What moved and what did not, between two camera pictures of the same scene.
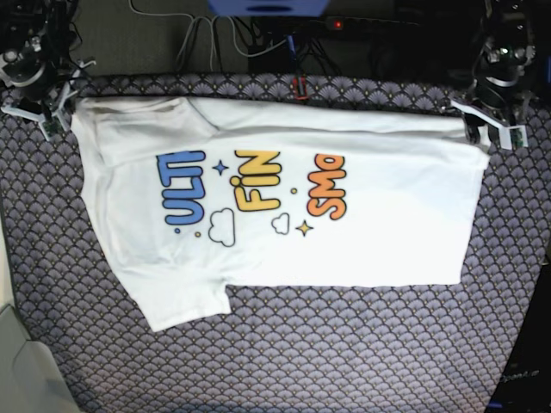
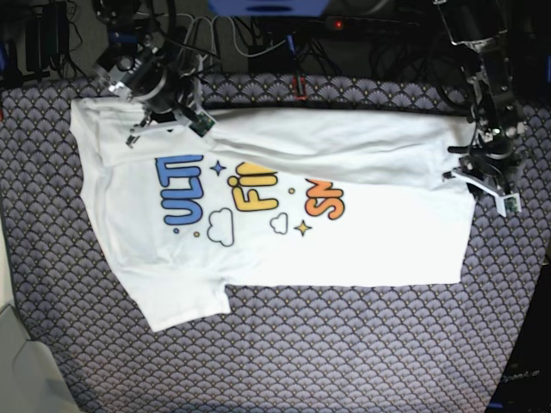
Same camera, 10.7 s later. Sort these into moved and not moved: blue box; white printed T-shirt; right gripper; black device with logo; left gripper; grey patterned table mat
Moved: left gripper; right gripper
Not moved: black device with logo; blue box; grey patterned table mat; white printed T-shirt
